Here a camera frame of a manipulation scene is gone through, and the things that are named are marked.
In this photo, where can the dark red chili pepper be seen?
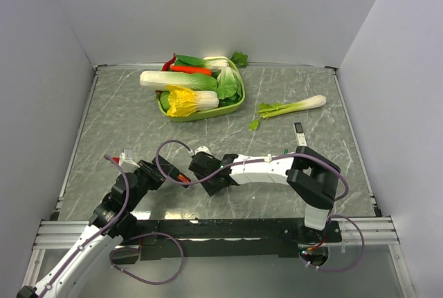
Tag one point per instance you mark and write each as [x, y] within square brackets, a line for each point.
[167, 65]

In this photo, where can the yellow leaf cabbage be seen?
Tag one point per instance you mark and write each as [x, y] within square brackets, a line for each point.
[184, 102]

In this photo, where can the green plastic tray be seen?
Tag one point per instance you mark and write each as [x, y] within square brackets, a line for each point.
[225, 106]

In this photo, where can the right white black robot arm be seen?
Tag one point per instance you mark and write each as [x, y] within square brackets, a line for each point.
[313, 177]

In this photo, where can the white remote battery cover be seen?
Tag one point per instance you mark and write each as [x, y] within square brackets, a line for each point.
[299, 134]

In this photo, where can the black remote control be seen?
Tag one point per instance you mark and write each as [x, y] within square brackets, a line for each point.
[174, 173]

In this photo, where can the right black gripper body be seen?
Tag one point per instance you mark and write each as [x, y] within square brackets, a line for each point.
[211, 187]

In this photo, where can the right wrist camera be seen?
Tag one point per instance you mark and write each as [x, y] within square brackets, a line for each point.
[204, 149]

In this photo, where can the bok choy in tray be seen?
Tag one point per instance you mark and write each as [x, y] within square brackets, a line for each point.
[213, 64]

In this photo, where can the orange red chili pepper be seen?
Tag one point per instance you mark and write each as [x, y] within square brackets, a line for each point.
[191, 70]

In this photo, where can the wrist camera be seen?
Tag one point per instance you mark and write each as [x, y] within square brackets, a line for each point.
[204, 149]
[126, 158]

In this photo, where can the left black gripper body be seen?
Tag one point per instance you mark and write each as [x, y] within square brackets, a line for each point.
[148, 178]

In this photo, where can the celery stalk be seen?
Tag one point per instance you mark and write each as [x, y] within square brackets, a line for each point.
[266, 111]

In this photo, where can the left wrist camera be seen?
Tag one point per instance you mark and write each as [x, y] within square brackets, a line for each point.
[126, 158]

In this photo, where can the green lettuce leaf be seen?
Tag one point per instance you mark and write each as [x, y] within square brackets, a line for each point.
[228, 84]

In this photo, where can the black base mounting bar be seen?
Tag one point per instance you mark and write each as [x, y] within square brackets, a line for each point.
[157, 239]

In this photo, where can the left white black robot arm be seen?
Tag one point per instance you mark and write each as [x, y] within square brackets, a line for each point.
[110, 225]

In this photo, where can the long white green cabbage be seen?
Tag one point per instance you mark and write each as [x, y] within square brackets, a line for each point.
[160, 80]

